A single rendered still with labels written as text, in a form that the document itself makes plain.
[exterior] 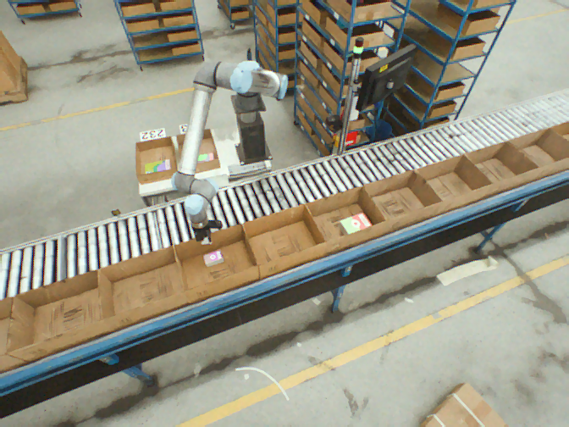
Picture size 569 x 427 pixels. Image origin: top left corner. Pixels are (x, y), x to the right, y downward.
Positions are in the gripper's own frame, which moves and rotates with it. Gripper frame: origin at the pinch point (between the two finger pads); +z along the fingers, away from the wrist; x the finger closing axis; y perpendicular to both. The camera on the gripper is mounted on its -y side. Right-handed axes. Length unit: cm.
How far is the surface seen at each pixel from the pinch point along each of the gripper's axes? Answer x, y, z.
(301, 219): 0, -57, 8
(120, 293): 9, 54, 9
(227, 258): 9.4, -5.7, 8.6
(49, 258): -41, 99, 23
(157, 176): -82, 24, 17
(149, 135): -124, 22, 12
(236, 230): 0.0, -15.6, -2.8
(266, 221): 0.0, -33.6, -1.7
